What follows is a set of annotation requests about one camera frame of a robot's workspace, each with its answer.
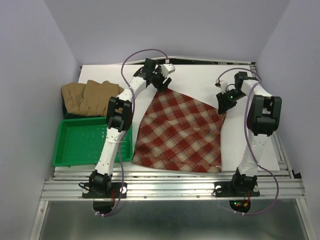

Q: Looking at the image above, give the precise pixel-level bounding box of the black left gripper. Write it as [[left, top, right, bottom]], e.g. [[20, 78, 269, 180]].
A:
[[151, 65, 172, 93]]

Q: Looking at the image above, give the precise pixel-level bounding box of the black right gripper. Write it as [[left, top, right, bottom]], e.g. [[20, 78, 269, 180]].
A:
[[215, 88, 246, 114]]

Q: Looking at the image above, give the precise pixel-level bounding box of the red plaid skirt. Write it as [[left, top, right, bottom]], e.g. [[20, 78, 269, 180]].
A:
[[132, 89, 226, 173]]

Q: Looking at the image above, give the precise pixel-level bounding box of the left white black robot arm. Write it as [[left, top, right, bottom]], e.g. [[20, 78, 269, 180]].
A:
[[85, 58, 176, 198]]

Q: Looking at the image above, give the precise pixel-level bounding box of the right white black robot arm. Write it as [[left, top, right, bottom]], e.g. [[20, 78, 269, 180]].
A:
[[212, 68, 282, 198]]

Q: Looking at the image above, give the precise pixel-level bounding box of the tan folded skirt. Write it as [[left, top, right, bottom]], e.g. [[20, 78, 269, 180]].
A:
[[61, 80, 124, 117]]

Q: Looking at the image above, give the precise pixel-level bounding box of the dark green folded garment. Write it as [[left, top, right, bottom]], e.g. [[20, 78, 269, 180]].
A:
[[62, 99, 75, 119]]

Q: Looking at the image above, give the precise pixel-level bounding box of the green plastic crate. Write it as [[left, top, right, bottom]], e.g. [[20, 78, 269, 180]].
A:
[[53, 117, 134, 167]]

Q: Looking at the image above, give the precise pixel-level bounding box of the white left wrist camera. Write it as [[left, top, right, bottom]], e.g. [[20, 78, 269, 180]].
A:
[[160, 63, 176, 79]]

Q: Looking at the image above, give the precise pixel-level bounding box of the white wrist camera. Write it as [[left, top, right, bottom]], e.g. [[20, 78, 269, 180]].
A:
[[160, 63, 176, 79], [215, 79, 228, 92]]

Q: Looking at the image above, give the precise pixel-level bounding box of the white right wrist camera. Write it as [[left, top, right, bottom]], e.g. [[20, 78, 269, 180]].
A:
[[215, 79, 228, 92]]

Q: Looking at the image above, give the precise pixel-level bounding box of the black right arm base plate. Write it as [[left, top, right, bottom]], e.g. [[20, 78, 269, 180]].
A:
[[212, 181, 260, 198]]

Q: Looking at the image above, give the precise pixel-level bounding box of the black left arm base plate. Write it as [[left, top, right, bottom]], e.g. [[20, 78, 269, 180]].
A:
[[78, 182, 128, 199]]

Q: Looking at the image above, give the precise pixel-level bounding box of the aluminium rail frame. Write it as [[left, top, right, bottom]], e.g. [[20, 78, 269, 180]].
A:
[[29, 61, 316, 240]]

